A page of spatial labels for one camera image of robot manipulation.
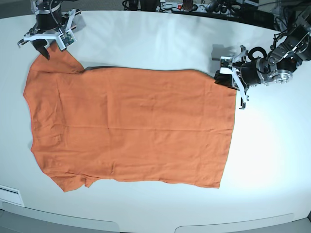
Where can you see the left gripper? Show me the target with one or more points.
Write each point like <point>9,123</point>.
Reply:
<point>249,68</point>

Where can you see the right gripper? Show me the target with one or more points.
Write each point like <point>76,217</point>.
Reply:
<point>47,28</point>

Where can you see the orange T-shirt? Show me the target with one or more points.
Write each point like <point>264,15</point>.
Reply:
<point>127,124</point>

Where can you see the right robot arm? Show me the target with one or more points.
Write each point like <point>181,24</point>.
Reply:
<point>43,6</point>

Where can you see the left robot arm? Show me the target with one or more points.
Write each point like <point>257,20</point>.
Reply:
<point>289,50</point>

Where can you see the white power strip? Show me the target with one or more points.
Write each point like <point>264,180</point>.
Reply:
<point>202,6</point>

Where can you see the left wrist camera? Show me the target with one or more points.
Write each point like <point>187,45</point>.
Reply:
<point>226,65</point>

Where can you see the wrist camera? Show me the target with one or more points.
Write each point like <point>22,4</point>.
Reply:
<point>66,39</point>
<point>226,65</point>

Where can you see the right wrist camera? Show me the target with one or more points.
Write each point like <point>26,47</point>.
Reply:
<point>66,39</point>

